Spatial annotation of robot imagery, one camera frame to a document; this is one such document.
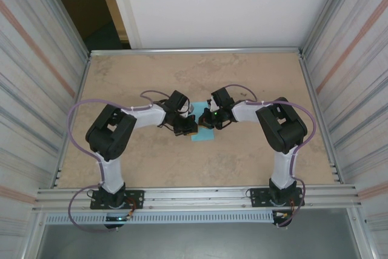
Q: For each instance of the light blue paper sheet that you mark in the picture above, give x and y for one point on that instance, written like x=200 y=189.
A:
x=203 y=136

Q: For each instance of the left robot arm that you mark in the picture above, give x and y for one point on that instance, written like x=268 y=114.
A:
x=110 y=131

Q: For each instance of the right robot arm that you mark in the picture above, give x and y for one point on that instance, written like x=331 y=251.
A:
x=282 y=125

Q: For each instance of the grey metal sheet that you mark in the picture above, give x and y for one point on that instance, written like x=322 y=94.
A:
x=197 y=240

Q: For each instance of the small circuit board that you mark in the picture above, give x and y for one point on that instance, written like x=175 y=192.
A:
x=280 y=215
x=116 y=218

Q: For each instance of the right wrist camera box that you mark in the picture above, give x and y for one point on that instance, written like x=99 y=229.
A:
x=213 y=105

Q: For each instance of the aluminium table edge rail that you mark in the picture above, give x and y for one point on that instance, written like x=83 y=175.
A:
x=197 y=51
x=311 y=89
x=82 y=83

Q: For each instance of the long aluminium mounting rail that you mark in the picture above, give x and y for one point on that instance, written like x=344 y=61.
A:
x=197 y=198

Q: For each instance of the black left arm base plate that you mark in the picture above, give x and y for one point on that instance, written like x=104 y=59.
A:
x=135 y=199

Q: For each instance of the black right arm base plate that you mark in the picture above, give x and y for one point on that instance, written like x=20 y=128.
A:
x=259 y=198

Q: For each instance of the cream door frame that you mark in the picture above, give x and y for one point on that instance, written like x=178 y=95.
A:
x=116 y=13

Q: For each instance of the aluminium frame post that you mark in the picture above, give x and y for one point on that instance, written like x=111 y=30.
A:
x=325 y=13
x=63 y=13

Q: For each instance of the aluminium frame leg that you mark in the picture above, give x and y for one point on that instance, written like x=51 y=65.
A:
x=359 y=234
x=34 y=234

